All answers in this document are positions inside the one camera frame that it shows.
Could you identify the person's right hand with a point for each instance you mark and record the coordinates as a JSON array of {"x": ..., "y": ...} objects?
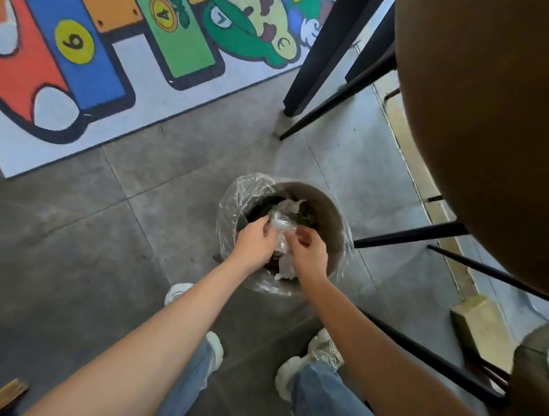
[{"x": 311, "y": 257}]

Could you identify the person's left hand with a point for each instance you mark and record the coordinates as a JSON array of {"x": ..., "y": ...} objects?
[{"x": 251, "y": 246}]

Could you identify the person's right fingers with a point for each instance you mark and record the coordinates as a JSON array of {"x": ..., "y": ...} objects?
[{"x": 298, "y": 240}]

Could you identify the person's left fingers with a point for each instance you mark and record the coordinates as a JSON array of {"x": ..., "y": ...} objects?
[{"x": 269, "y": 233}]

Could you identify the clear plastic wrap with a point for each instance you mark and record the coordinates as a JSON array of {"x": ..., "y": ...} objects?
[{"x": 281, "y": 233}]

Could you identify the person's left forearm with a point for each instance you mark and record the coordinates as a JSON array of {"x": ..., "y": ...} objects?
[{"x": 141, "y": 343}]

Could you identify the person's right forearm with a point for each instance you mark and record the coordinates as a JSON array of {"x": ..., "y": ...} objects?
[{"x": 369, "y": 351}]

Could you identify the crumpled white tissue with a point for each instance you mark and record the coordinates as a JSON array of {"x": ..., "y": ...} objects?
[{"x": 284, "y": 268}]

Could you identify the round grey trash bin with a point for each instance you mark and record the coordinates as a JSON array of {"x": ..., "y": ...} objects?
[{"x": 326, "y": 214}]

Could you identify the clear plastic bin liner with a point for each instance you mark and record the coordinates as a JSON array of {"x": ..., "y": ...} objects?
[{"x": 229, "y": 214}]

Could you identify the person's white left shoe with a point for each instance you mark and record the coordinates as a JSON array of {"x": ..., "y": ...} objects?
[{"x": 176, "y": 292}]

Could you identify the person's white shoe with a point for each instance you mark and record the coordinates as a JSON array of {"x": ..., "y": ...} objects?
[
  {"x": 300, "y": 368},
  {"x": 176, "y": 292}
]

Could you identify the person's white right shoe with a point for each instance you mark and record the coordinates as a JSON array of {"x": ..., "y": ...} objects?
[{"x": 300, "y": 368}]

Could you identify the person's blue jeans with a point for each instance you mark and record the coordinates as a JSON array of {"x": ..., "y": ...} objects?
[{"x": 321, "y": 392}]

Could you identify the pale wooden block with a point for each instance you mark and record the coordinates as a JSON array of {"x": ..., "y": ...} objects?
[{"x": 482, "y": 330}]

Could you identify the round brown table black legs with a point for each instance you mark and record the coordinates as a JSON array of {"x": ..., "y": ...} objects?
[{"x": 484, "y": 128}]

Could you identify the colourful cartoon play mat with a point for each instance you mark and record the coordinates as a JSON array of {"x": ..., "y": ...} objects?
[{"x": 128, "y": 64}]

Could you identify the grey-green seat cushion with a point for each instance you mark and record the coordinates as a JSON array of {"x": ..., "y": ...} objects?
[{"x": 532, "y": 377}]

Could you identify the brown wooden piece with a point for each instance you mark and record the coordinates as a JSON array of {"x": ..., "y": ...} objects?
[{"x": 12, "y": 392}]

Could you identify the wide black furniture post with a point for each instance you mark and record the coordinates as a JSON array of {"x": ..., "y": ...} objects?
[{"x": 319, "y": 55}]

